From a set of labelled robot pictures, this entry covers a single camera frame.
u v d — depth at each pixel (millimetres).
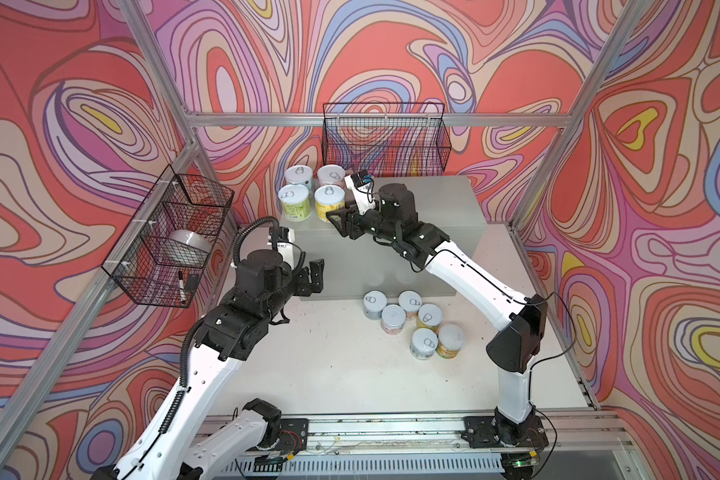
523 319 486
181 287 722
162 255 713
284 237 548
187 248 704
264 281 453
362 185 616
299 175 771
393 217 565
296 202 706
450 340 822
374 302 914
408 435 753
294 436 721
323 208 704
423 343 834
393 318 885
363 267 959
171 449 369
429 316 883
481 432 734
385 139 967
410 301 917
